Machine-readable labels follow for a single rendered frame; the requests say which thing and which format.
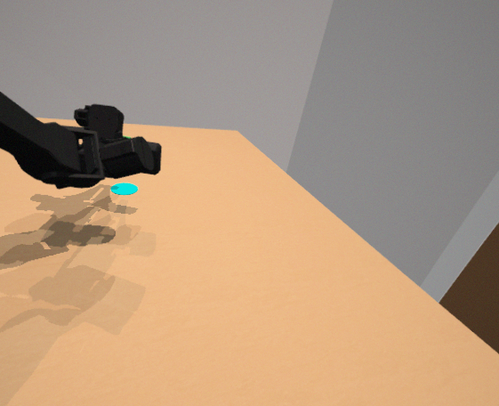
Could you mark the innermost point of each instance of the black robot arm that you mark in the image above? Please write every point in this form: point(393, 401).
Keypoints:
point(48, 151)

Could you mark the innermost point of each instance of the cyan flat disc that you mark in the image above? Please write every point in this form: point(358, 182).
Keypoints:
point(124, 188)

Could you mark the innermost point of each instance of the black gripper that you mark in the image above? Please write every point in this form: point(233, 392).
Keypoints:
point(156, 150)

